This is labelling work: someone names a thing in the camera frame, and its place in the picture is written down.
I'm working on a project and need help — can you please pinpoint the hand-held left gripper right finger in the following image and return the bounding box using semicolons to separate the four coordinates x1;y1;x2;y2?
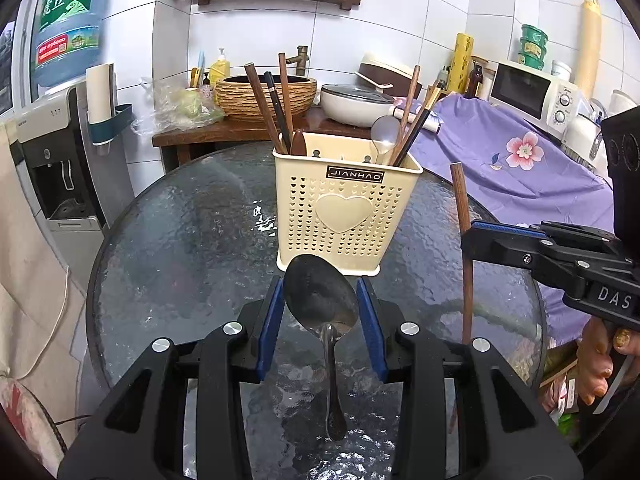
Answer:
356;277;583;480

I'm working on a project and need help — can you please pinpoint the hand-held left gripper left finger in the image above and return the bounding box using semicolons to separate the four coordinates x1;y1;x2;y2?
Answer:
57;277;286;480

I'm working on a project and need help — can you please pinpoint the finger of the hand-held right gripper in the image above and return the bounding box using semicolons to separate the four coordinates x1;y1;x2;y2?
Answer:
460;229;632;302
471;220;624;257

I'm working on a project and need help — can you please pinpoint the steel spoon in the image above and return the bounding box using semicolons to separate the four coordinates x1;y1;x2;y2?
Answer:
283;254;361;442

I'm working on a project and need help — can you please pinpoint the brown wooden chopstick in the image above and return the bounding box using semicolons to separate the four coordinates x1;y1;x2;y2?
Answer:
399;82;443;166
244;62;291;156
278;52;296;141
395;82;437;166
450;162;475;346

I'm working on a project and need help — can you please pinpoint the cream plastic utensil holder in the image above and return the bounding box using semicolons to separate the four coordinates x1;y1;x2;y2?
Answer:
271;131;423;278

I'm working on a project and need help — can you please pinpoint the black chopstick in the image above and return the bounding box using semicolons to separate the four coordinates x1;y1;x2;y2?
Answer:
263;71;296;148
402;107;433;163

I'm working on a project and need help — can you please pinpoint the translucent grey spoon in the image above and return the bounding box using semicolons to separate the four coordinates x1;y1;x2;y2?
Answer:
370;115;403;166

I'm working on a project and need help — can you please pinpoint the ladle with wooden handle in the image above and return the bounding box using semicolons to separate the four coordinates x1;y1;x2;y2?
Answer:
390;65;422;166

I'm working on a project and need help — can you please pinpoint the person's right hand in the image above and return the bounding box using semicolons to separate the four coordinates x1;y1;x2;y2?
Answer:
576;317;640;406

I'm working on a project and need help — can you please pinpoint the purple floral cloth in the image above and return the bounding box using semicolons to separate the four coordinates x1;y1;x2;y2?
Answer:
405;94;618;348

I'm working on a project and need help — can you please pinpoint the white electric kettle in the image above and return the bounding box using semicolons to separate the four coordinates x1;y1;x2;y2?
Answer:
562;90;608;161

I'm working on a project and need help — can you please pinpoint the tall cream paper roll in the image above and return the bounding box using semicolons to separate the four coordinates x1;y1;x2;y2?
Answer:
575;0;603;106

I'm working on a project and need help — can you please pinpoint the white microwave oven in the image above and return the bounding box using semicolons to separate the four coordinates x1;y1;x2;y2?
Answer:
487;59;581;133

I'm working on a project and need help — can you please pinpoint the brown glass bottle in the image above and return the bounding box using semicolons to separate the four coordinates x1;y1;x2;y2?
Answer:
467;62;485;101

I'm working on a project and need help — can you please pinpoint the yellow wrap roll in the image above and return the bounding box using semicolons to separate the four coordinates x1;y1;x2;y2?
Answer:
447;32;475;95

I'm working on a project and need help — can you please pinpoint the wooden washstand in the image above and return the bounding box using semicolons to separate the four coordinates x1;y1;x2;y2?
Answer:
151;107;416;173

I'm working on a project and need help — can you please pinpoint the white pan with glass lid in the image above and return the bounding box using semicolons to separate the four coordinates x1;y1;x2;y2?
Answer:
320;82;441;133

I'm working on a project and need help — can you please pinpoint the cream and brown rice cooker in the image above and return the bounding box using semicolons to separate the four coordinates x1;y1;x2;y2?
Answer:
356;52;423;98

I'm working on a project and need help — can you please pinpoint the woven pattern basin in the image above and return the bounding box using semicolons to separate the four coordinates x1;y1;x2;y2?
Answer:
215;74;318;122

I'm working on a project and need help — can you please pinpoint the clear plastic bag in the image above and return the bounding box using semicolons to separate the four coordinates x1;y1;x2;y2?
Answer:
132;77;226;136

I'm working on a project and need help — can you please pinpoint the beige cloth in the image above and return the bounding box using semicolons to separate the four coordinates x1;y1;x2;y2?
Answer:
0;120;88;411

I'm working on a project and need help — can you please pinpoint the teal cup holder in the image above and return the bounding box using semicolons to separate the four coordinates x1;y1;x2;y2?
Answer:
87;104;136;148

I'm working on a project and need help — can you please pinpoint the yellow soap pump bottle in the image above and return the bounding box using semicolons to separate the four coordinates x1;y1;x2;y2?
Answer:
209;47;231;88

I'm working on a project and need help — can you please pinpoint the red floral cushion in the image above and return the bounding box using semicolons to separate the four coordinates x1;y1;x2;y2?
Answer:
0;375;66;461

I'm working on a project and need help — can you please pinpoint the bronze faucet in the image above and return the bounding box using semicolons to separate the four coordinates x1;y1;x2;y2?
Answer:
286;45;310;77

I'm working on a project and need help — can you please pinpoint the white paper cup stack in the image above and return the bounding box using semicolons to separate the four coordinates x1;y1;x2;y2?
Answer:
85;62;117;126

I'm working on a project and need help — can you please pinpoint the white water dispenser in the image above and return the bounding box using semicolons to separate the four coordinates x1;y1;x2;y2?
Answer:
10;85;108;286

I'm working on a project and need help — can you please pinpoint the blue water jug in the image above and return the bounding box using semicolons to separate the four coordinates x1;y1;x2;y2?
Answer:
31;0;111;88

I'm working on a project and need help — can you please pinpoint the white cable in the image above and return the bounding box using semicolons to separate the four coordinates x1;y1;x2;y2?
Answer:
10;265;71;378

